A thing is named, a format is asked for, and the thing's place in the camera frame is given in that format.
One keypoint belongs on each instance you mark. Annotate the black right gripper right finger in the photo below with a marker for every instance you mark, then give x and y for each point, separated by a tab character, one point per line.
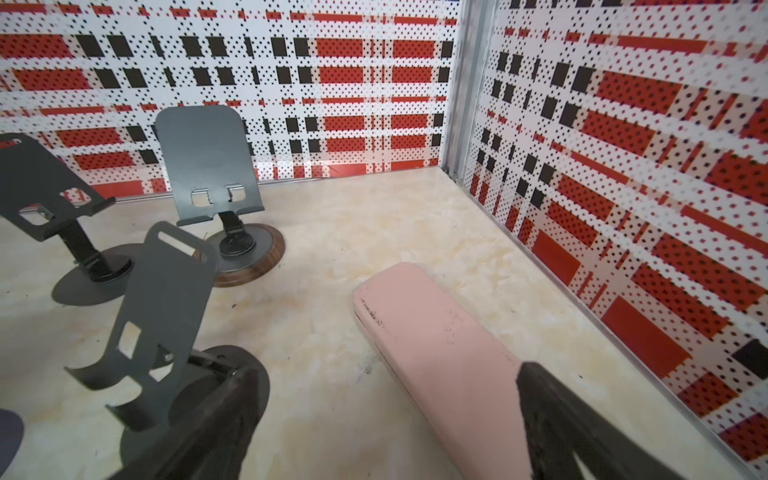
566	437

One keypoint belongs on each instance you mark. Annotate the grey round phone stand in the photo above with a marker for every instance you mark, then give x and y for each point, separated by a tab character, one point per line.
152	341

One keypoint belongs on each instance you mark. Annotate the wooden base phone stand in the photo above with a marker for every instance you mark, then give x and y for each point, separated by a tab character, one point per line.
209	167

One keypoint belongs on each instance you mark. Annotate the pink glasses case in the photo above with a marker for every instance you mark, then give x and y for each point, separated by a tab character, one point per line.
462	379

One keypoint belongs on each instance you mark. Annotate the grey stand base corner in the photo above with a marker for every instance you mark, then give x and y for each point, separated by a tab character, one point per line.
11	436

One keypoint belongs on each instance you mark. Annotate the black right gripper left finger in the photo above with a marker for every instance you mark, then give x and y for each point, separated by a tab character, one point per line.
212	441

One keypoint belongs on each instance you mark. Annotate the grey stand far left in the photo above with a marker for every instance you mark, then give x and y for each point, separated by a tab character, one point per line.
42	197

